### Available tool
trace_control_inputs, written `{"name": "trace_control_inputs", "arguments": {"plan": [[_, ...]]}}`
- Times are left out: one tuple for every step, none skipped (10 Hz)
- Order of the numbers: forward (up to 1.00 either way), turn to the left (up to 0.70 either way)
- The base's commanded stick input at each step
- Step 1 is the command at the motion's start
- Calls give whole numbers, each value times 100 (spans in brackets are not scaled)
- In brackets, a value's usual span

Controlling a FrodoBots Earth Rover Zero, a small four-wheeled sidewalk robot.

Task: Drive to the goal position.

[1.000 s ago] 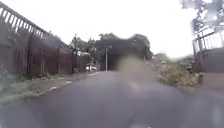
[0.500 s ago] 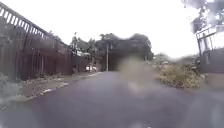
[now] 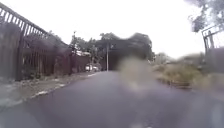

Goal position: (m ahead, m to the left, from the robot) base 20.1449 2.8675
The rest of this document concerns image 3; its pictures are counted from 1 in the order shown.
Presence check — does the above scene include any white car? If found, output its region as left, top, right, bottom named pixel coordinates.
left=84, top=63, right=101, bottom=73

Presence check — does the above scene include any pale pole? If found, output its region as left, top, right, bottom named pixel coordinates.
left=105, top=43, right=110, bottom=72

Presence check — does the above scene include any dark metal bar fence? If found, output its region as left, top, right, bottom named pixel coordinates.
left=0, top=2, right=92, bottom=82

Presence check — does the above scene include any dark metal gate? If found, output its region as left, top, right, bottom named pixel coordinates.
left=201, top=23, right=224, bottom=75

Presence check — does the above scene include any group of dark trees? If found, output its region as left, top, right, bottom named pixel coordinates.
left=69, top=31, right=155, bottom=68

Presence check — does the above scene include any grey asphalt road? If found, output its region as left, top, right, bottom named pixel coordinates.
left=0, top=70, right=224, bottom=128

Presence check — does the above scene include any tree with dark foliage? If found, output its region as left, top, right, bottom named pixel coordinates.
left=186, top=0, right=224, bottom=34

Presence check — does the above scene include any pale concrete pavement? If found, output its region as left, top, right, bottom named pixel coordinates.
left=0, top=71, right=98, bottom=108

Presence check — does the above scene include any dry grass verge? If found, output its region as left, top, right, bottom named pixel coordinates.
left=151, top=61, right=224, bottom=92

